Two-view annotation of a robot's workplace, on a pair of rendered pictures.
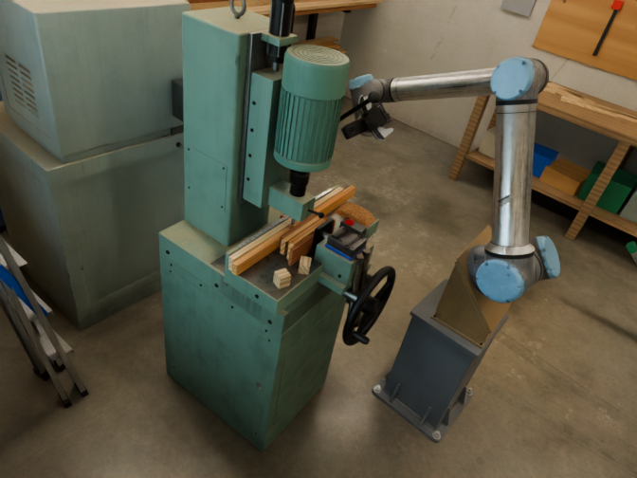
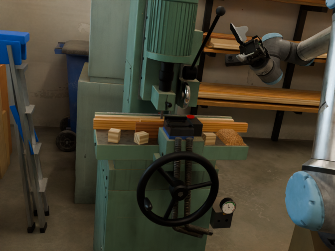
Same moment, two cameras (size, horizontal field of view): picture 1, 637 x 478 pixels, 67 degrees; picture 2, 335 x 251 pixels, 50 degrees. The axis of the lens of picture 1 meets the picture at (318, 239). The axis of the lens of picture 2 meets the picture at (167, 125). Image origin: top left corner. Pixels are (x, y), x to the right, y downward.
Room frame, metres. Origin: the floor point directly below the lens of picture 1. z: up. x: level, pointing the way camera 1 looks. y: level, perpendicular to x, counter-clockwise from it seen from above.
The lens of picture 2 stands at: (0.32, -0.94, 1.43)
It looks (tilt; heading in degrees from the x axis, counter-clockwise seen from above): 19 degrees down; 45
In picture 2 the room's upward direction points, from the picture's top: 7 degrees clockwise
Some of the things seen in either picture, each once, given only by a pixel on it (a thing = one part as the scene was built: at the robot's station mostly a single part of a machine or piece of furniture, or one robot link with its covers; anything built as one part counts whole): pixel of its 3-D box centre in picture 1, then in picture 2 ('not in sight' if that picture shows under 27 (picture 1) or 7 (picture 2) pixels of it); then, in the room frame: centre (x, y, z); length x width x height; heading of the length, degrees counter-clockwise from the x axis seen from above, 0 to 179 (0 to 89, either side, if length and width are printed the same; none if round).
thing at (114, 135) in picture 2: (282, 278); (114, 135); (1.06, 0.08, 0.92); 0.04 x 0.04 x 0.04; 40
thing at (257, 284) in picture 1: (319, 253); (172, 146); (1.27, -0.02, 0.87); 0.61 x 0.30 x 0.06; 151
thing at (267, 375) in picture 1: (252, 326); (143, 223); (1.35, 0.20, 0.36); 0.58 x 0.45 x 0.71; 61
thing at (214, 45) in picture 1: (230, 134); (152, 55); (1.44, 0.35, 1.16); 0.22 x 0.22 x 0.72; 61
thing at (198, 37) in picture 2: not in sight; (190, 46); (1.53, 0.21, 1.23); 0.09 x 0.08 x 0.15; 61
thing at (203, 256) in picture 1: (260, 252); (151, 149); (1.36, 0.20, 0.76); 0.57 x 0.45 x 0.09; 61
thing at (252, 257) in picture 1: (301, 224); (174, 125); (1.35, 0.07, 0.92); 0.67 x 0.02 x 0.04; 151
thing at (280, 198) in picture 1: (291, 202); (162, 99); (1.31, 0.11, 1.03); 0.14 x 0.07 x 0.09; 61
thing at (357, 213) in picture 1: (355, 211); (230, 134); (1.50, -0.12, 0.92); 0.14 x 0.09 x 0.04; 61
